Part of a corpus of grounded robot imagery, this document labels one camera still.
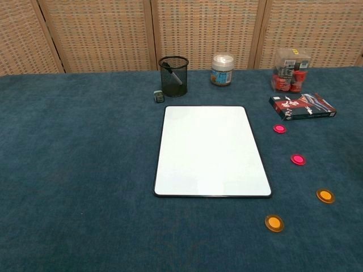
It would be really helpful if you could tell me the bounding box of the clear box with red items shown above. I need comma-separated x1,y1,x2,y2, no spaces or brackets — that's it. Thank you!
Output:
271,47,313,94

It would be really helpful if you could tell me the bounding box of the blue table cloth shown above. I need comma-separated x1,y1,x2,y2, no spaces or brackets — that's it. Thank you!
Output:
0,66,363,272

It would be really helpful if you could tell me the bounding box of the black printed card box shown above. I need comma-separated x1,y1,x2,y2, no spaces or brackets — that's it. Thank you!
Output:
268,92,337,122

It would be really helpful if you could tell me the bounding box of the yellow round magnet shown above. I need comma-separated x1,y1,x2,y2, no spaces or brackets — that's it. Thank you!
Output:
316,188,336,204
264,214,285,233

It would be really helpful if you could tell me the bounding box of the black marker pen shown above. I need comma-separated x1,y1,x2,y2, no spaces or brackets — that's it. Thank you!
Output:
163,63,183,86

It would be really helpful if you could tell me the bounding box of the white-lidded plastic jar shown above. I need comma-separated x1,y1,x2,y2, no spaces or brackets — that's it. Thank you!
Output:
210,53,235,88

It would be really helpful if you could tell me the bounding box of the white magnetic whiteboard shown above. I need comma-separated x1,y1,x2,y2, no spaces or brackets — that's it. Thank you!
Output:
153,105,272,198

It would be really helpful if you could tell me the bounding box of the woven wooden folding screen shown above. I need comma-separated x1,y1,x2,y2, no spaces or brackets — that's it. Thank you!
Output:
0,0,363,77

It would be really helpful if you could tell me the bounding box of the black mesh pen holder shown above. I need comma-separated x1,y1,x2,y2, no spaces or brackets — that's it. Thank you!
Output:
158,56,189,98

